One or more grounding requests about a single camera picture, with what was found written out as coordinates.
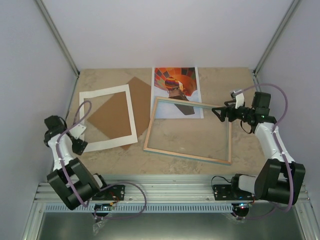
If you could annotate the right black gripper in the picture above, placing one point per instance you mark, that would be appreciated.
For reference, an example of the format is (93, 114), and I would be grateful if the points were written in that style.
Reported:
(225, 109)

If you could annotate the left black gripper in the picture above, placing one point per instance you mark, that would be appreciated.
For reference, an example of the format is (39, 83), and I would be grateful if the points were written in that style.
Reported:
(76, 147)

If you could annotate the white mat board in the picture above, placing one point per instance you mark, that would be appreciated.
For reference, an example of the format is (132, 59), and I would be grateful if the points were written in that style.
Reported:
(116, 142)

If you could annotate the clear plastic sheet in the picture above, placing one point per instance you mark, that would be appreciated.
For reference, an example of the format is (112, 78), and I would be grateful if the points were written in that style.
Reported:
(190, 130)

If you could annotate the blue wooden picture frame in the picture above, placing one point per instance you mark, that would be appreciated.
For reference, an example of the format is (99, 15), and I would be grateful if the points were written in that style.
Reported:
(150, 135)

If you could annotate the hot air balloon photo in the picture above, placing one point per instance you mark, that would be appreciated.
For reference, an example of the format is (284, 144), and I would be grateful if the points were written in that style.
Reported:
(180, 83)

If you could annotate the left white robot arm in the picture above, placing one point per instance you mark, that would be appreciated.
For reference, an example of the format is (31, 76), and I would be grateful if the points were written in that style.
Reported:
(70, 179)

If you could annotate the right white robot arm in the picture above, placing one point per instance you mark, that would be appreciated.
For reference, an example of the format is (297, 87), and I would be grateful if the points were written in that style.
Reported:
(281, 178)

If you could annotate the brown cardboard backing board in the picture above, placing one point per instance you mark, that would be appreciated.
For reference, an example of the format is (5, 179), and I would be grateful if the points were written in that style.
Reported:
(112, 118)

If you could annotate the left small circuit board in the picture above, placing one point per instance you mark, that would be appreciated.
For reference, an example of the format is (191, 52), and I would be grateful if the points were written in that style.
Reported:
(105, 206)

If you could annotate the small circuit board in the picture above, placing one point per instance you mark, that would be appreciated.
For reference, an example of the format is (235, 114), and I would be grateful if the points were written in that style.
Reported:
(243, 205)
(105, 206)

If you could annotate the clear plastic bag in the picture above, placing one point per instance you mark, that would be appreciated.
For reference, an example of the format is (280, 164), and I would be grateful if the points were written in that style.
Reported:
(97, 226)

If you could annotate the right small circuit board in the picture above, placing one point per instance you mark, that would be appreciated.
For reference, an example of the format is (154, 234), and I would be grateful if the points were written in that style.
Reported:
(243, 205)

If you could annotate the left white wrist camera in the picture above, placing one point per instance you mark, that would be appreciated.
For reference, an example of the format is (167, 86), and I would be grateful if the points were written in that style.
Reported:
(77, 130)

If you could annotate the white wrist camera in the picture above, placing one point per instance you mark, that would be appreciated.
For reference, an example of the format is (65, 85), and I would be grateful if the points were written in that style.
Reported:
(77, 130)
(238, 96)

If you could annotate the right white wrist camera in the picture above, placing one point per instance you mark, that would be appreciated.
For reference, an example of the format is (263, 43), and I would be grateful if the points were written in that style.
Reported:
(238, 96)

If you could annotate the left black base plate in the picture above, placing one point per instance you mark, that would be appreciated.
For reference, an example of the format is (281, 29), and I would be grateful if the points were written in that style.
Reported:
(115, 193)

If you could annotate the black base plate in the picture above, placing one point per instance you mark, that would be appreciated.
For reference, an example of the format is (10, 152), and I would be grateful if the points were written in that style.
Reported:
(225, 192)
(115, 193)

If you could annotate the grey slotted cable duct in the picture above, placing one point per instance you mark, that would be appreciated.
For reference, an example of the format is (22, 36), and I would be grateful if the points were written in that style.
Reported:
(133, 208)

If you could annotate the aluminium rail base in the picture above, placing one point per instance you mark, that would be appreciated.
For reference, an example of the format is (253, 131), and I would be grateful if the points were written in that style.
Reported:
(161, 188)

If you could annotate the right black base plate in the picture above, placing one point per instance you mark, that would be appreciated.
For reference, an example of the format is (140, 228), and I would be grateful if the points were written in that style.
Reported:
(225, 192)

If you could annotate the right aluminium corner post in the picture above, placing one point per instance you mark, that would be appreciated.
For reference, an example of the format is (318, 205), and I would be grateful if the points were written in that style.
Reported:
(294, 5)

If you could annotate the aluminium corner post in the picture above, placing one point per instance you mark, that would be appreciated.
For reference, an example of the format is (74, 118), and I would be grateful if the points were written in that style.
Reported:
(294, 5)
(57, 36)

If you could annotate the left aluminium corner post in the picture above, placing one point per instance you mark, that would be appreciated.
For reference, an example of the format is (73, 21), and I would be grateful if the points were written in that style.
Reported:
(57, 36)

